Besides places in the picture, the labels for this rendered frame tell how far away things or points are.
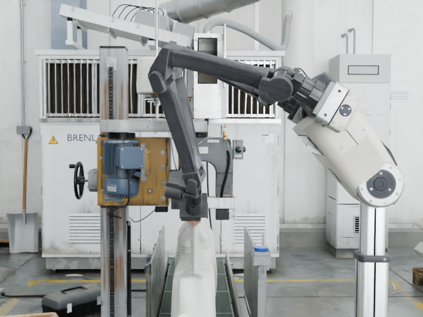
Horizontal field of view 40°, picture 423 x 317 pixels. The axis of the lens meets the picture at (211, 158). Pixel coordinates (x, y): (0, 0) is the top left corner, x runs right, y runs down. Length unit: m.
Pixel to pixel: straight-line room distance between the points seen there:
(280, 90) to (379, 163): 0.47
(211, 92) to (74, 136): 1.40
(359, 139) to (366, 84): 4.46
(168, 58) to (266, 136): 3.68
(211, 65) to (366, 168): 0.62
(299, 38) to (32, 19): 3.05
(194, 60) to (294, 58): 4.05
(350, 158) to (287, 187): 4.90
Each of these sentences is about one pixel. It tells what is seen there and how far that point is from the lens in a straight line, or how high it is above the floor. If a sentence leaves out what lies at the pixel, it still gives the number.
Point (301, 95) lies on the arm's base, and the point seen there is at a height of 1.48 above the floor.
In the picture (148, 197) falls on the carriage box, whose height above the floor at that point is 1.06.
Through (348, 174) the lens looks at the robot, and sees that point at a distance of 1.94.
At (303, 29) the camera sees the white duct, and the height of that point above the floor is 2.34.
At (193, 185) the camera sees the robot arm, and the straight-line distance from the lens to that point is 1.94.
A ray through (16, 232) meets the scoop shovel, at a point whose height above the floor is 0.22.
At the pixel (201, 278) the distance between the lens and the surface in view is 2.25.
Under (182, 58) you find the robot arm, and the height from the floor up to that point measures 1.59.
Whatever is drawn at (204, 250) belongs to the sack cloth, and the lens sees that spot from 2.97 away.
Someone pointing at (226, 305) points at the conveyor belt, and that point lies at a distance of 3.37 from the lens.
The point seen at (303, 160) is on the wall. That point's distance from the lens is 6.79.
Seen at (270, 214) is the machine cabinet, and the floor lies 0.57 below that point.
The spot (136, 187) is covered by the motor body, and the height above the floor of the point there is 1.13.
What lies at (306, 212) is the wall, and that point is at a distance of 6.86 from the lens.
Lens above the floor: 1.39
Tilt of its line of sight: 3 degrees down
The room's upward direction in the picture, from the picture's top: straight up
